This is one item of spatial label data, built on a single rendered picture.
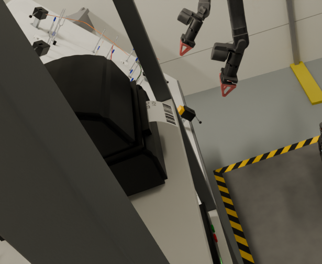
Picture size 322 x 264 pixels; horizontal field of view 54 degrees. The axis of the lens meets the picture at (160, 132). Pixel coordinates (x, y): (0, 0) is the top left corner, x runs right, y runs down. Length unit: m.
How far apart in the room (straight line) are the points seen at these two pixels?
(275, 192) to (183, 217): 1.92
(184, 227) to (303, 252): 1.68
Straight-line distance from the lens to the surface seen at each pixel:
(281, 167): 2.51
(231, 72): 1.39
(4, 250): 0.61
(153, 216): 0.48
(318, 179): 2.42
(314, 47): 3.64
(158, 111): 0.54
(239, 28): 1.32
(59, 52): 1.55
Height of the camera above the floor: 1.81
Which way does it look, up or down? 34 degrees down
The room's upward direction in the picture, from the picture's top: 25 degrees counter-clockwise
